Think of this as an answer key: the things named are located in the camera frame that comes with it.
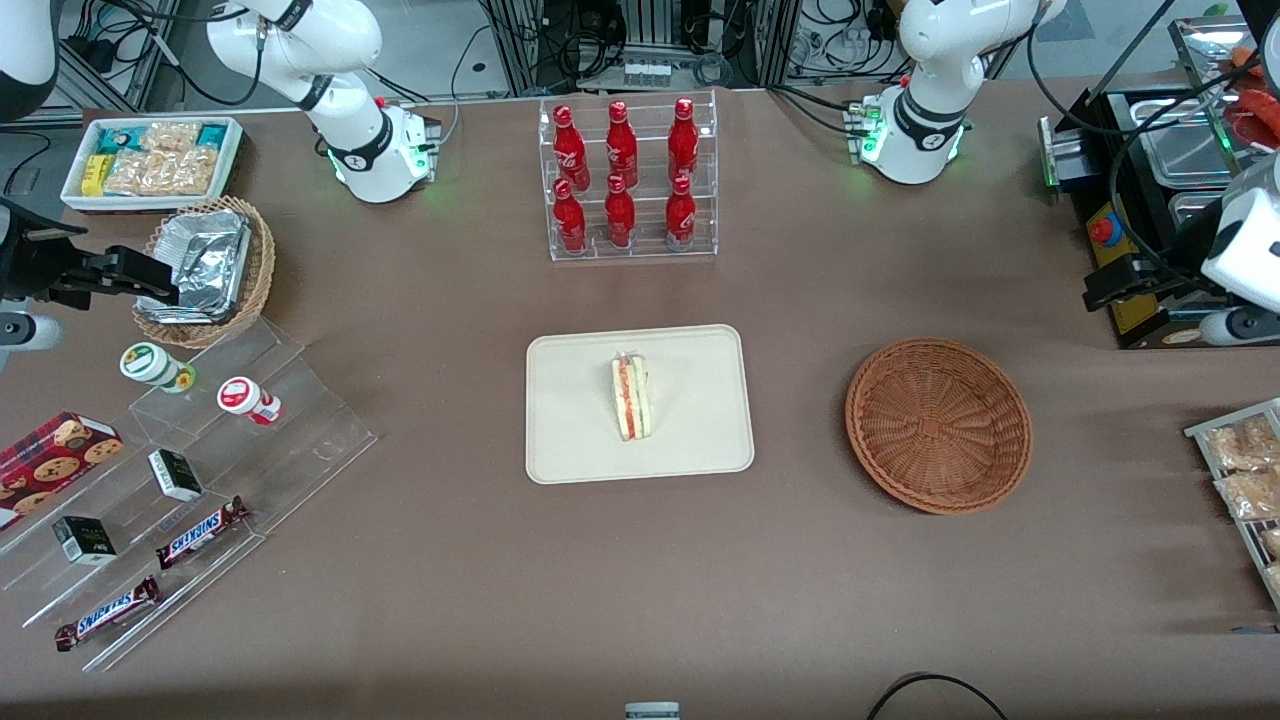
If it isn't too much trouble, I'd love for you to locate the empty brown wicker basket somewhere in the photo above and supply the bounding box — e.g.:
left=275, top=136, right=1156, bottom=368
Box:
left=845, top=338, right=1033, bottom=516

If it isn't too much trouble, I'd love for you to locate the clear acrylic stepped display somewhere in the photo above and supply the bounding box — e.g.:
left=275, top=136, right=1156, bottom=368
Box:
left=0, top=318, right=379, bottom=673

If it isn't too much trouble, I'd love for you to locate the clear acrylic bottle rack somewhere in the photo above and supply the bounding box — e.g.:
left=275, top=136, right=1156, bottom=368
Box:
left=538, top=88, right=719, bottom=263

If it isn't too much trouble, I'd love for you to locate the black looped cable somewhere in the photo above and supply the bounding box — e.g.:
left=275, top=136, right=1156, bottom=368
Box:
left=865, top=674, right=1011, bottom=720

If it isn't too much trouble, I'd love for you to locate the red cola bottle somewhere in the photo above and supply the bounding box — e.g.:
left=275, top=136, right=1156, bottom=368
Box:
left=665, top=175, right=697, bottom=251
left=667, top=97, right=700, bottom=183
left=553, top=105, right=591, bottom=191
left=605, top=100, right=639, bottom=189
left=552, top=178, right=588, bottom=254
left=604, top=174, right=637, bottom=249

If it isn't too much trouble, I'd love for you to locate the green lid yogurt cup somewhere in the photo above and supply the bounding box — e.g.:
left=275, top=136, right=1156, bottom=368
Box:
left=120, top=342, right=197, bottom=394

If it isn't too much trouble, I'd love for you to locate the small black carton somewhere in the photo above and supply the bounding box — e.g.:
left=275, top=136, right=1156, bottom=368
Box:
left=52, top=515, right=118, bottom=567
left=148, top=449, right=204, bottom=503

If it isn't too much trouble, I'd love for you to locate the clear bag of nut snacks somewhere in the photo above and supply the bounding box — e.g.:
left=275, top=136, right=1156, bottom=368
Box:
left=105, top=122, right=221, bottom=197

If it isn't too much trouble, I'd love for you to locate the metal framed glass lid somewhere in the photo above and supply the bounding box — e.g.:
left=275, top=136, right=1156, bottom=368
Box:
left=1168, top=15, right=1280, bottom=211

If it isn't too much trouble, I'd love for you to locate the stainless steel pan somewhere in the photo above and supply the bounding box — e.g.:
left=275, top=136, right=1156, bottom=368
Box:
left=1135, top=97, right=1239, bottom=191
left=1168, top=190, right=1229, bottom=239

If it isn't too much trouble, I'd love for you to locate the white rectangular snack bin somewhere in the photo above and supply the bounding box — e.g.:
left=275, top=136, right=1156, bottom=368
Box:
left=60, top=116, right=245, bottom=215

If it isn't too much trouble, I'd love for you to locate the black food warmer machine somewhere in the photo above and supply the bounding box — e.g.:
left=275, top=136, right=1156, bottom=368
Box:
left=1038, top=85, right=1280, bottom=351

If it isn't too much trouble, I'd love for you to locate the triangular sandwich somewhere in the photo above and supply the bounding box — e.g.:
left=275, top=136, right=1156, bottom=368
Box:
left=611, top=352, right=653, bottom=442

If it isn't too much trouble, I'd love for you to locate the beige plastic serving tray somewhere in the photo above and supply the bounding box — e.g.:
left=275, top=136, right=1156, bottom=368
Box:
left=526, top=324, right=755, bottom=485

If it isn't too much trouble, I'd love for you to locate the clear bag of fried snacks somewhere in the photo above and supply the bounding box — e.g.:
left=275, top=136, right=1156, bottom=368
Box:
left=1213, top=468, right=1280, bottom=523
left=1203, top=415, right=1280, bottom=473

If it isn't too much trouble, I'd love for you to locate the aluminium frame equipment rack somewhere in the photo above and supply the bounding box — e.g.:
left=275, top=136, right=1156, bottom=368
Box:
left=480, top=0, right=801, bottom=96

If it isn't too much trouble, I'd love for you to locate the red chocolate chip cookie box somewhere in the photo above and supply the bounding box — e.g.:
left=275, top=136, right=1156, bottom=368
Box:
left=0, top=411, right=125, bottom=531

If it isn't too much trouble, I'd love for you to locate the light wicker basket with foil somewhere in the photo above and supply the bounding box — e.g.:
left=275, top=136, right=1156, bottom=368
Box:
left=132, top=196, right=276, bottom=349

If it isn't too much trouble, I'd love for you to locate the red lid yogurt cup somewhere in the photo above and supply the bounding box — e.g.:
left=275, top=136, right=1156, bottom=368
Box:
left=217, top=376, right=283, bottom=427

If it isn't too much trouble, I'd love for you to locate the Snickers chocolate bar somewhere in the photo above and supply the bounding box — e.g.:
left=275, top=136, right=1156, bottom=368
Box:
left=155, top=496, right=251, bottom=571
left=54, top=575, right=162, bottom=653

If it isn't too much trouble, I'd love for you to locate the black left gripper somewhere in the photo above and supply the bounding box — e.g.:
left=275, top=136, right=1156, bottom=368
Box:
left=1085, top=245, right=1216, bottom=311

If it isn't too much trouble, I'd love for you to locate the tray of packaged snacks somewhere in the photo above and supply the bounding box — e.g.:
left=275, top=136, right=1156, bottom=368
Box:
left=1185, top=398, right=1280, bottom=613

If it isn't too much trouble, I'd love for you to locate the red sausage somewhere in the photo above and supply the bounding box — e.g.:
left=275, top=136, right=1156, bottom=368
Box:
left=1232, top=90, right=1280, bottom=147

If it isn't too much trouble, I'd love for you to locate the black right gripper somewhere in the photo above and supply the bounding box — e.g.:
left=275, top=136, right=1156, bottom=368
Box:
left=0, top=198, right=182, bottom=309

